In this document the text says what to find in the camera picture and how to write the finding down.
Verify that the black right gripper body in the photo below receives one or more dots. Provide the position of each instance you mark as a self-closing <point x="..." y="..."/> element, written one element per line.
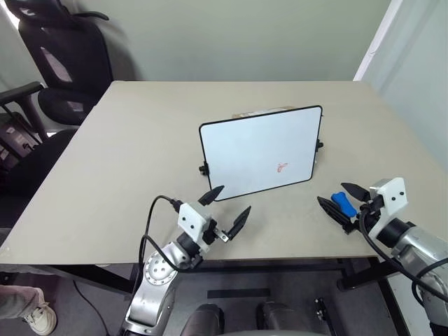
<point x="357" y="220"/>

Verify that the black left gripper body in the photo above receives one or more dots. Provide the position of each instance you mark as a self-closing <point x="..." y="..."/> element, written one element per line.
<point x="211" y="234"/>

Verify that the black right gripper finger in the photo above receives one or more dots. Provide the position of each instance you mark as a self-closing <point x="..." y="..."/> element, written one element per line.
<point x="357" y="191"/>
<point x="332" y="209"/>

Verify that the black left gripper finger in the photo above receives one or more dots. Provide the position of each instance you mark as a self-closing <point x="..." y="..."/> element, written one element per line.
<point x="239" y="222"/>
<point x="211" y="195"/>

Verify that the blue whiteboard eraser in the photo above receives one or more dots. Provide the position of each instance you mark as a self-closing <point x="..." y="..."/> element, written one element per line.
<point x="344" y="204"/>

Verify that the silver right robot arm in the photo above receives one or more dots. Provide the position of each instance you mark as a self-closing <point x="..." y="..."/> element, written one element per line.
<point x="416" y="242"/>

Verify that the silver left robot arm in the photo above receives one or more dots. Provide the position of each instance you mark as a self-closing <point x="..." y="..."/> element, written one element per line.
<point x="157" y="270"/>

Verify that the black-framed whiteboard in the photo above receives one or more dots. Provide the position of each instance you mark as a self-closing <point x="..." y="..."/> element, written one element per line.
<point x="255" y="150"/>

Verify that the dark rounded shape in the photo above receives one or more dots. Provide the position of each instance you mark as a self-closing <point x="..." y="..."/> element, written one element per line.
<point x="204" y="320"/>
<point x="287" y="320"/>

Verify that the small black floor clamp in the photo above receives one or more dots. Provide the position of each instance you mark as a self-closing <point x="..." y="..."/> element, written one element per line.
<point x="319" y="308"/>

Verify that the white sneaker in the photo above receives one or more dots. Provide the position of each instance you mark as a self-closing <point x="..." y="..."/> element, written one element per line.
<point x="41" y="318"/>

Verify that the black high-back office chair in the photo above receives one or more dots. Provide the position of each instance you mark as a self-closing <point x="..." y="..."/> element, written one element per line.
<point x="66" y="52"/>

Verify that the person's leg in grey trousers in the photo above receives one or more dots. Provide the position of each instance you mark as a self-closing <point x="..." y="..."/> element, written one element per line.
<point x="17" y="301"/>

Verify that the dark labelled equipment case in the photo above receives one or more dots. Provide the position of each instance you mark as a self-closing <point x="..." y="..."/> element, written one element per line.
<point x="12" y="140"/>

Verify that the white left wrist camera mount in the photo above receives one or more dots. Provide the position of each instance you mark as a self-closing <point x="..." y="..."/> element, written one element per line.
<point x="192" y="218"/>

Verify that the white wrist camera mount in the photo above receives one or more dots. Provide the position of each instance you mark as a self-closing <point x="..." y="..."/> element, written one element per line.
<point x="393" y="199"/>
<point x="192" y="218"/>

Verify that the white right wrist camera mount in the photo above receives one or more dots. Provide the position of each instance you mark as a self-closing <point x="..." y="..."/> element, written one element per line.
<point x="393" y="199"/>

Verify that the black table frame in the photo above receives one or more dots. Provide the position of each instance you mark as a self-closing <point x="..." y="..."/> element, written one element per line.
<point x="91" y="278"/>

